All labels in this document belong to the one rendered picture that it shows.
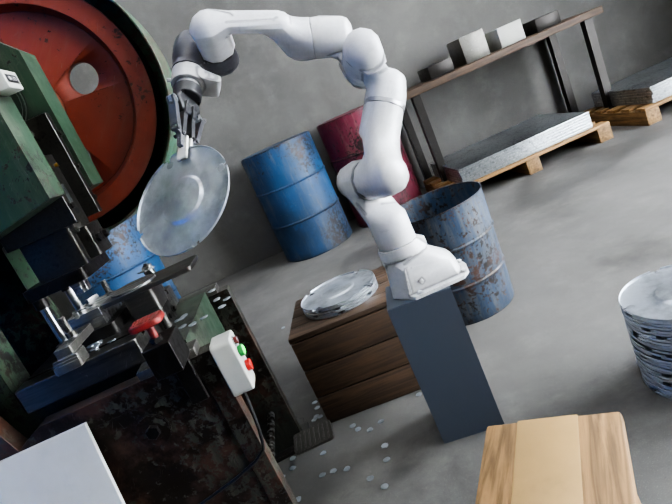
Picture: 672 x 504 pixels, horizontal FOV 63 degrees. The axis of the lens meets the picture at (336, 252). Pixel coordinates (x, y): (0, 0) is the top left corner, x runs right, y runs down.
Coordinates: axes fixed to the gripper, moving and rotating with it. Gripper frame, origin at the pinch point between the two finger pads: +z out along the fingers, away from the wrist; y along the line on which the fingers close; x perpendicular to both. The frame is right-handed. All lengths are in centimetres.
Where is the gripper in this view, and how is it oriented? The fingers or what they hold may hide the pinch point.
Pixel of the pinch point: (185, 149)
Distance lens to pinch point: 144.2
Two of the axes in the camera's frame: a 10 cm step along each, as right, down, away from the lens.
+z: 0.9, 8.9, -4.4
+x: 8.7, -2.8, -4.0
